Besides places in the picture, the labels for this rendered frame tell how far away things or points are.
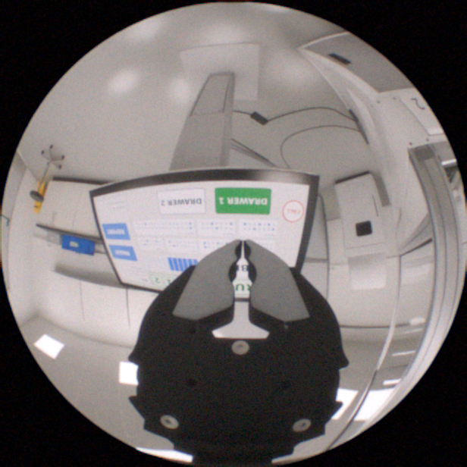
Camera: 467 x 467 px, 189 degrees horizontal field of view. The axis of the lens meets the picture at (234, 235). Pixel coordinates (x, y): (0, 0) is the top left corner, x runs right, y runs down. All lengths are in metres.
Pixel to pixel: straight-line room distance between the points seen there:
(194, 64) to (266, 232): 1.06
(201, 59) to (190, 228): 1.02
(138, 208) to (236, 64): 0.99
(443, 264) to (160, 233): 0.52
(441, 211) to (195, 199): 0.43
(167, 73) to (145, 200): 1.04
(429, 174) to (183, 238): 0.49
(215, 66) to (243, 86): 0.25
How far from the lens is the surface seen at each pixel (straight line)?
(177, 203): 0.30
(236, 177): 0.26
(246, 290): 0.38
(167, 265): 0.38
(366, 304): 3.68
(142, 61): 1.27
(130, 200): 0.35
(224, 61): 1.11
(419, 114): 0.40
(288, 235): 0.31
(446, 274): 0.31
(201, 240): 0.31
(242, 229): 0.29
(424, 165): 0.34
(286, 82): 1.22
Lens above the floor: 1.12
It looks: 12 degrees down
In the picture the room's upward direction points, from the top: 178 degrees counter-clockwise
